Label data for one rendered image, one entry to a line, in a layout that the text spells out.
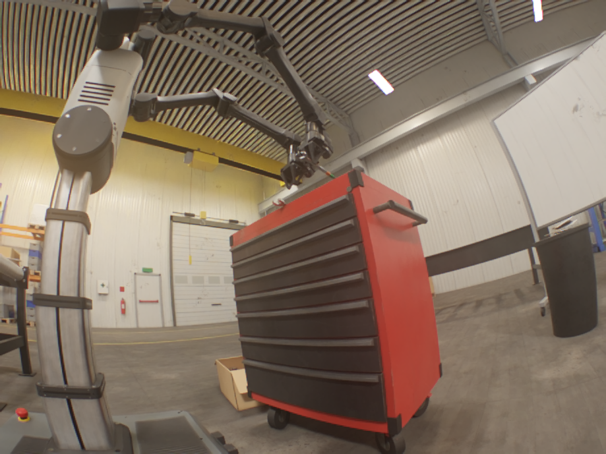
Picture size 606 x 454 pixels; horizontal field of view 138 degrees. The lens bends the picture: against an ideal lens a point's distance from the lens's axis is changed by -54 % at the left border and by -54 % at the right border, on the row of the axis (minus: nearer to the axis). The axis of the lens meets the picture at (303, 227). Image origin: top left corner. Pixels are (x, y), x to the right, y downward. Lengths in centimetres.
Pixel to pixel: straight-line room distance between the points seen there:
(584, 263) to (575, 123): 138
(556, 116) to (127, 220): 1207
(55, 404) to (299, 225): 84
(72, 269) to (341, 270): 67
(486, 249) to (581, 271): 214
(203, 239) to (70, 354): 1153
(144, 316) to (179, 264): 274
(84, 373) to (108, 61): 76
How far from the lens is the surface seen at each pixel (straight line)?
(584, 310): 178
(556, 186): 265
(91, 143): 63
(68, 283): 59
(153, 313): 1077
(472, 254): 364
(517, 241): 367
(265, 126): 116
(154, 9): 84
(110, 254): 1086
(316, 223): 79
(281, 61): 102
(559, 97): 283
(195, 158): 882
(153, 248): 1117
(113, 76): 77
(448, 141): 962
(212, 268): 1184
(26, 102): 971
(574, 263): 170
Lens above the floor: 59
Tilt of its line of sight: 17 degrees up
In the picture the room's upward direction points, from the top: 8 degrees counter-clockwise
